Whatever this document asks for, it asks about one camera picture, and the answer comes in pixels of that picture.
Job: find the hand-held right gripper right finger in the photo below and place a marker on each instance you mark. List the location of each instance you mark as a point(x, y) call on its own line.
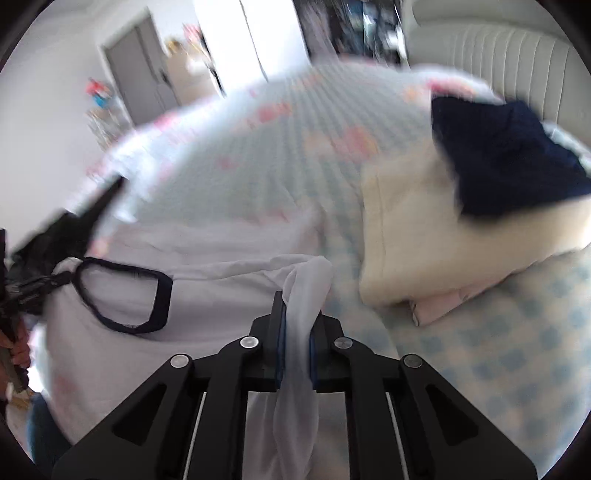
point(325, 364)

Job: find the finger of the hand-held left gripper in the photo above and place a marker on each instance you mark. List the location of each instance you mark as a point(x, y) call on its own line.
point(18, 307)
point(41, 282)

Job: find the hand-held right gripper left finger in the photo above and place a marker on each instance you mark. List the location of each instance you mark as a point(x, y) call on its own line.
point(272, 350)

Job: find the white navy-collar T-shirt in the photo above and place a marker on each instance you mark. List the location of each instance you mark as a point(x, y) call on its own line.
point(207, 300)

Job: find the pile of black clothes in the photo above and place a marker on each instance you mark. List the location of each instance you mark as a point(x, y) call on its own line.
point(69, 226)

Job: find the open closet with clothes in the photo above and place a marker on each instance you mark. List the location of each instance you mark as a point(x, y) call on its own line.
point(351, 27)

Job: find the person's left hand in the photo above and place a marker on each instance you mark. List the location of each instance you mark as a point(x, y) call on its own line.
point(21, 353)

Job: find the person's left leg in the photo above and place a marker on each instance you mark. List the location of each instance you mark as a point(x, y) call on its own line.
point(46, 434)

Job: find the folded pink garment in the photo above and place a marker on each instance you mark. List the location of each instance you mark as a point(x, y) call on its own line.
point(438, 307)

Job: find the folded cream garment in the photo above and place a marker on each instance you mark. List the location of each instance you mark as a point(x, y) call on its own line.
point(406, 240)

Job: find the white shelf rack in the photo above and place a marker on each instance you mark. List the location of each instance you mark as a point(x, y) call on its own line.
point(108, 129)

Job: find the checked cartoon printed blanket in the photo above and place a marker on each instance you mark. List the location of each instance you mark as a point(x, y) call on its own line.
point(277, 147)

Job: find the grey door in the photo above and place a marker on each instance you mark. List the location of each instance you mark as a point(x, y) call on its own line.
point(134, 69)

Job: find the silver refrigerator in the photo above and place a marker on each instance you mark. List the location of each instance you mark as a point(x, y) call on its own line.
point(194, 74)

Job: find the gold jar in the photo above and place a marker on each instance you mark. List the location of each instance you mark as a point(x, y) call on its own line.
point(174, 45)

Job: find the folded navy garment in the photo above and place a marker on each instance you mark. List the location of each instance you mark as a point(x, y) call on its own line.
point(498, 152)

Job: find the pink plush toy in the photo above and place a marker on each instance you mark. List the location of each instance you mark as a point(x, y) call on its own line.
point(191, 32)

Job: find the white wardrobe panel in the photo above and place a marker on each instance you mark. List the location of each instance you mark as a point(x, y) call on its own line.
point(249, 37)

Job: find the beige padded headboard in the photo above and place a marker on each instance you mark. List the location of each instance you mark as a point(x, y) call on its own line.
point(498, 50)

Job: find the red blue wall plush toy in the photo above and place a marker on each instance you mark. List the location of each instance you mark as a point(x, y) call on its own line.
point(98, 92)

